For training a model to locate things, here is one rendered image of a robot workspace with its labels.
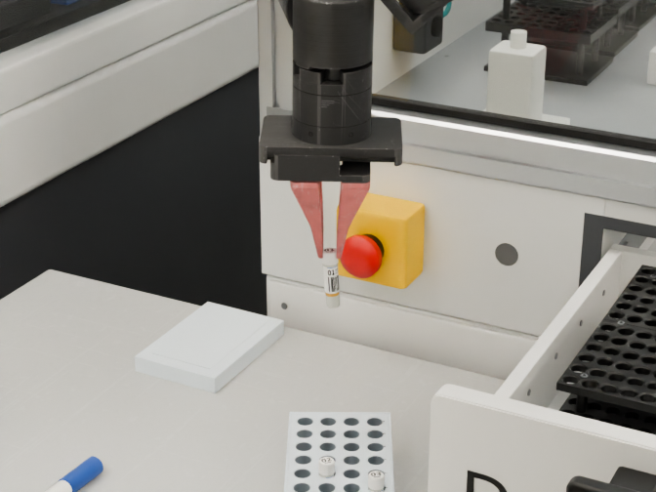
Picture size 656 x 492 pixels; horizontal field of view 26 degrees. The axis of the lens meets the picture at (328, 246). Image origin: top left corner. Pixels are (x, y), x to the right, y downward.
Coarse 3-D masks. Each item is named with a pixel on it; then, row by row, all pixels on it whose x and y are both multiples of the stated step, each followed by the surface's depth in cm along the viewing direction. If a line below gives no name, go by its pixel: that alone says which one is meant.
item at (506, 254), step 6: (498, 246) 128; (504, 246) 128; (510, 246) 127; (498, 252) 128; (504, 252) 128; (510, 252) 127; (516, 252) 127; (498, 258) 128; (504, 258) 128; (510, 258) 128; (516, 258) 127; (504, 264) 128; (510, 264) 128
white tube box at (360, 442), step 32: (320, 416) 117; (352, 416) 117; (384, 416) 117; (288, 448) 113; (320, 448) 114; (352, 448) 114; (384, 448) 113; (288, 480) 109; (320, 480) 109; (352, 480) 109
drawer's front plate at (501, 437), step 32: (448, 384) 96; (448, 416) 95; (480, 416) 94; (512, 416) 93; (544, 416) 93; (576, 416) 93; (448, 448) 96; (480, 448) 95; (512, 448) 94; (544, 448) 93; (576, 448) 92; (608, 448) 91; (640, 448) 89; (448, 480) 97; (480, 480) 96; (512, 480) 95; (544, 480) 94; (608, 480) 91
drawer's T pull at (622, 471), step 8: (616, 472) 90; (624, 472) 90; (632, 472) 90; (640, 472) 90; (576, 480) 89; (584, 480) 89; (592, 480) 89; (616, 480) 89; (624, 480) 89; (632, 480) 89; (640, 480) 89; (648, 480) 89; (568, 488) 89; (576, 488) 88; (584, 488) 88; (592, 488) 88; (600, 488) 88; (608, 488) 88; (616, 488) 88; (624, 488) 88; (632, 488) 88; (640, 488) 88; (648, 488) 88
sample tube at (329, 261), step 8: (328, 248) 107; (328, 256) 106; (336, 256) 107; (328, 264) 107; (336, 264) 108; (328, 272) 107; (336, 272) 107; (328, 280) 107; (336, 280) 107; (328, 288) 108; (336, 288) 108; (328, 296) 108; (336, 296) 108; (328, 304) 108; (336, 304) 108
